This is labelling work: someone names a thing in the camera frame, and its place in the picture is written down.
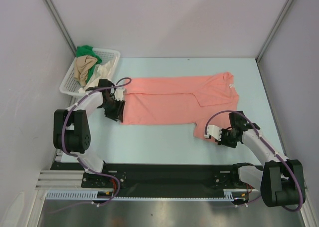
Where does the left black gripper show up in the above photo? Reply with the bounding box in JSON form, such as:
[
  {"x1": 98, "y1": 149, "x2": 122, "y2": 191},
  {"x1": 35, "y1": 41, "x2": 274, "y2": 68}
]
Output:
[{"x1": 100, "y1": 97, "x2": 125, "y2": 123}]

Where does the pink t shirt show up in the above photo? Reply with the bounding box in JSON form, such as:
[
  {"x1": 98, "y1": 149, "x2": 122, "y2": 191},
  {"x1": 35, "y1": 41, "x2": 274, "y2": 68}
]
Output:
[{"x1": 123, "y1": 72, "x2": 239, "y2": 139}]

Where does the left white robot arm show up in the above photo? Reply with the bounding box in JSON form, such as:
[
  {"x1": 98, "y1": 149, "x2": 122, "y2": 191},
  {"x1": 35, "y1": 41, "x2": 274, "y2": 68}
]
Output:
[{"x1": 53, "y1": 77, "x2": 132, "y2": 187}]

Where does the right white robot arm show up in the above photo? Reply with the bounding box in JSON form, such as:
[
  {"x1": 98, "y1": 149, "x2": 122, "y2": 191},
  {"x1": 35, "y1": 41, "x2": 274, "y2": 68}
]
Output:
[{"x1": 204, "y1": 110, "x2": 306, "y2": 212}]

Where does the cream white t shirt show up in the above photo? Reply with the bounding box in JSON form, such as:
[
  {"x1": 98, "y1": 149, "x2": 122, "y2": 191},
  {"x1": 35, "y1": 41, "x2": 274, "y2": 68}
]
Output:
[{"x1": 78, "y1": 59, "x2": 115, "y2": 93}]

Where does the white plastic basket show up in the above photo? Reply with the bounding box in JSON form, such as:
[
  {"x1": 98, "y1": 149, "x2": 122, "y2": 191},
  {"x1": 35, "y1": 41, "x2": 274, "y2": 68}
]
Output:
[{"x1": 59, "y1": 47, "x2": 120, "y2": 98}]

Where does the beige t shirt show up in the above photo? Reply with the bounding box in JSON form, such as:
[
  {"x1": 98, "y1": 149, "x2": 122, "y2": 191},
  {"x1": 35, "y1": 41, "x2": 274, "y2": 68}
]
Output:
[{"x1": 74, "y1": 55, "x2": 97, "y2": 87}]

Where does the green t shirt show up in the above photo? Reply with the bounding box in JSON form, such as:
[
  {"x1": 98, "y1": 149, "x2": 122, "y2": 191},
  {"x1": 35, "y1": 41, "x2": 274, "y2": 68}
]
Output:
[{"x1": 76, "y1": 45, "x2": 102, "y2": 84}]

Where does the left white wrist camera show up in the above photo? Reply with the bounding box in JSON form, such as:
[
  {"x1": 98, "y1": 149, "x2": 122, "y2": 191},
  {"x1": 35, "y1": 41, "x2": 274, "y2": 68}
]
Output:
[{"x1": 114, "y1": 87, "x2": 126, "y2": 101}]

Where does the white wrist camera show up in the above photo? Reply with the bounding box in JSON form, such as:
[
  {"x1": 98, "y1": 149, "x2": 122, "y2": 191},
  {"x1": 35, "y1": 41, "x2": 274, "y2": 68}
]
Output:
[
  {"x1": 114, "y1": 87, "x2": 126, "y2": 101},
  {"x1": 204, "y1": 125, "x2": 222, "y2": 141}
]

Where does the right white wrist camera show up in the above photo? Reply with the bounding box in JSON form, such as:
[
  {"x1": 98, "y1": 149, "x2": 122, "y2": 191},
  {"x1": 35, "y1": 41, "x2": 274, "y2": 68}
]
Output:
[{"x1": 204, "y1": 125, "x2": 222, "y2": 141}]

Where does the white slotted cable duct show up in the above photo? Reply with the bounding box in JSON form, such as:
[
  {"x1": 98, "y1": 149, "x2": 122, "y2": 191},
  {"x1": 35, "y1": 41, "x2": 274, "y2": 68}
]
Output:
[{"x1": 46, "y1": 189, "x2": 248, "y2": 202}]

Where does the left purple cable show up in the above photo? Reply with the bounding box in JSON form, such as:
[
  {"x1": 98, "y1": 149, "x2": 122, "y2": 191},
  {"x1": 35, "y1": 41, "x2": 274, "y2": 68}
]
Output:
[{"x1": 48, "y1": 77, "x2": 133, "y2": 214}]

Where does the purple cable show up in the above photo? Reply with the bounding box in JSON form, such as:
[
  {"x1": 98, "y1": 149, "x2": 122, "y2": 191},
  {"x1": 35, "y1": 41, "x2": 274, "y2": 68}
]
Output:
[
  {"x1": 204, "y1": 109, "x2": 306, "y2": 212},
  {"x1": 48, "y1": 77, "x2": 133, "y2": 214}
]

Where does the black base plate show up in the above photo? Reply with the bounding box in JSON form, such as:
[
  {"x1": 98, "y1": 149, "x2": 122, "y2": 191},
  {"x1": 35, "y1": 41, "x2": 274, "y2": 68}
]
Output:
[{"x1": 49, "y1": 162, "x2": 292, "y2": 199}]

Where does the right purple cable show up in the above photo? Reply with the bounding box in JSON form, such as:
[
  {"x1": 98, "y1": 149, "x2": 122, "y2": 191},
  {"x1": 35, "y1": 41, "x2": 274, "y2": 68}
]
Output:
[{"x1": 204, "y1": 109, "x2": 306, "y2": 212}]

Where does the aluminium frame rail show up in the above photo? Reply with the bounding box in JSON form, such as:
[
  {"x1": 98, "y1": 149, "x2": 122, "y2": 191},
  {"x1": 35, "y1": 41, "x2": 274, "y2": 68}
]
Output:
[{"x1": 34, "y1": 169, "x2": 309, "y2": 191}]

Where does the left aluminium corner post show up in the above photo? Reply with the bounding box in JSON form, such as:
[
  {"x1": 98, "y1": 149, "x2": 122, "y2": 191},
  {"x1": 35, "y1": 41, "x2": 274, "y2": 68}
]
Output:
[{"x1": 43, "y1": 0, "x2": 76, "y2": 55}]

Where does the aluminium corner post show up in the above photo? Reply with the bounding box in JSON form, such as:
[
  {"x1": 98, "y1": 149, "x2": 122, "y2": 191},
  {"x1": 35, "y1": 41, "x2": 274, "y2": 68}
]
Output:
[
  {"x1": 43, "y1": 0, "x2": 76, "y2": 55},
  {"x1": 255, "y1": 0, "x2": 295, "y2": 65}
]

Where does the right aluminium corner post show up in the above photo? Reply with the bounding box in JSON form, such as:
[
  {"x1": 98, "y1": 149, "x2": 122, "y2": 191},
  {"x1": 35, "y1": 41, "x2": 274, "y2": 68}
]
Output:
[{"x1": 255, "y1": 0, "x2": 295, "y2": 65}]

